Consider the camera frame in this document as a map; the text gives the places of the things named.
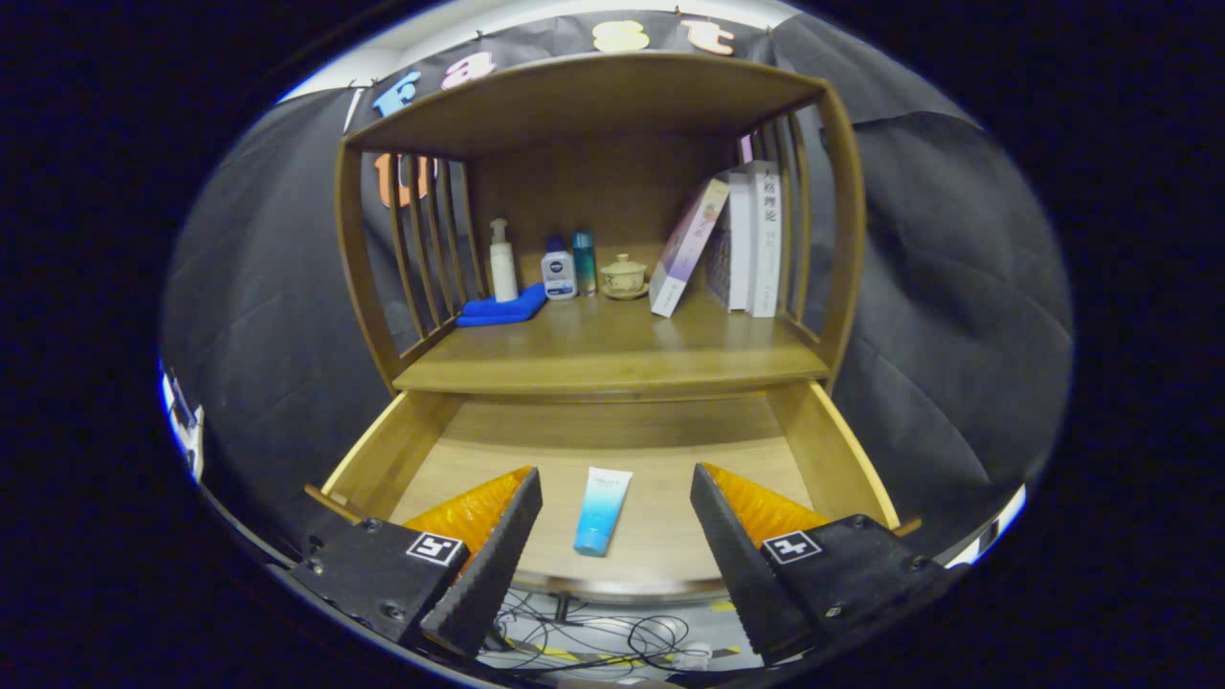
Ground white patterned book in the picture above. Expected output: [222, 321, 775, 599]
[708, 170, 754, 313]

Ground beige lidded tea cup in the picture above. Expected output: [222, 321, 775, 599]
[600, 254, 650, 300]

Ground blue cosmetic tube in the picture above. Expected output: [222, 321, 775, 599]
[573, 467, 634, 558]

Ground blue folded cloth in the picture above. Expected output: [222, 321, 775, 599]
[456, 283, 548, 328]

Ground white spray bottle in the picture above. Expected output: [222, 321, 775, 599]
[489, 218, 519, 303]

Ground pink and purple book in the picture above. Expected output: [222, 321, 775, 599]
[649, 177, 731, 319]

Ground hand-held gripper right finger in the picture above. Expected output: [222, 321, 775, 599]
[689, 463, 948, 666]

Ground black floor cables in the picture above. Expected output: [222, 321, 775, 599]
[479, 589, 714, 676]

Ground wooden countertop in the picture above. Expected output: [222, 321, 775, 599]
[392, 287, 832, 395]

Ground white bottle with blue cap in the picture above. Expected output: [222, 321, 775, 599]
[541, 235, 578, 301]

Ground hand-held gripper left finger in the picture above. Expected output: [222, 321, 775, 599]
[287, 466, 545, 659]

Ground white equipment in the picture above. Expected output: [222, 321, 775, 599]
[161, 368, 205, 484]

